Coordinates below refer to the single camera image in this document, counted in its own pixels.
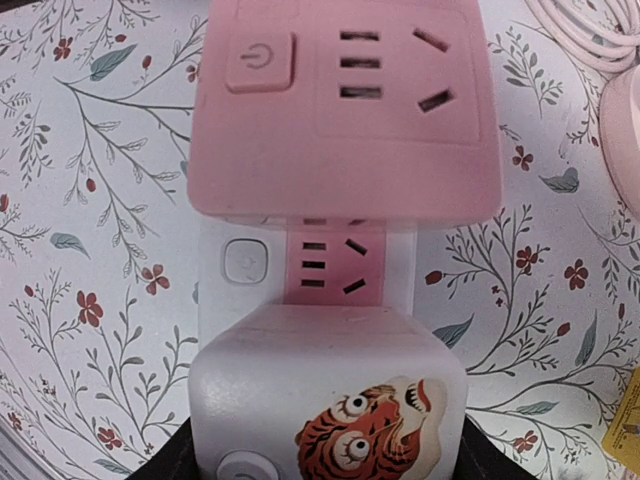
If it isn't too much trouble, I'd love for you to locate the white multicolour power strip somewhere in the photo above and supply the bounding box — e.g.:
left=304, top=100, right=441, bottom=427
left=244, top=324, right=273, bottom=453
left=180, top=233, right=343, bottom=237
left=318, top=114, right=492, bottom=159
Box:
left=195, top=217, right=417, bottom=357

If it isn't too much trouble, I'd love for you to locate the white tiger cube socket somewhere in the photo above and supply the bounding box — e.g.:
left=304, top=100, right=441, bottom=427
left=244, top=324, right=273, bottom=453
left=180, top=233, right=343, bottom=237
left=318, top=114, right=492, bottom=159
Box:
left=188, top=305, right=468, bottom=479

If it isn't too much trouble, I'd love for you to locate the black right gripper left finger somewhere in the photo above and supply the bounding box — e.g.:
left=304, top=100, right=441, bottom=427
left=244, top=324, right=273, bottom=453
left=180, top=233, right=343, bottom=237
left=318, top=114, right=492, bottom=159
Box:
left=127, top=419, right=198, bottom=480

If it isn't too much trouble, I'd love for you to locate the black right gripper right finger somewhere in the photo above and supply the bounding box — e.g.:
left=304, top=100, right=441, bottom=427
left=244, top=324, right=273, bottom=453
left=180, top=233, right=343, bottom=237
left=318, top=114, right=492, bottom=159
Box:
left=462, top=417, right=544, bottom=480

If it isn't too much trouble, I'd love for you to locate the pink coiled cable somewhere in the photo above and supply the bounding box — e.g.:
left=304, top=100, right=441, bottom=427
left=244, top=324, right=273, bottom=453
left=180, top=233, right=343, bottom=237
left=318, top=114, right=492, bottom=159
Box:
left=524, top=0, right=640, bottom=74

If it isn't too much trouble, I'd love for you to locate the round pink socket base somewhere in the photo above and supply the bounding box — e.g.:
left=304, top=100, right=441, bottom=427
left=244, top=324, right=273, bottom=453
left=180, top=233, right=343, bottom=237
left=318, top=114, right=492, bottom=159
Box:
left=600, top=66, right=639, bottom=218

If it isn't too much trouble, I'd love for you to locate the pink cube socket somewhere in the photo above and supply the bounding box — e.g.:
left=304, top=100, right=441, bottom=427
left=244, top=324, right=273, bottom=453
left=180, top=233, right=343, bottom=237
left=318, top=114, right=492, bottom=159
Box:
left=187, top=1, right=502, bottom=226

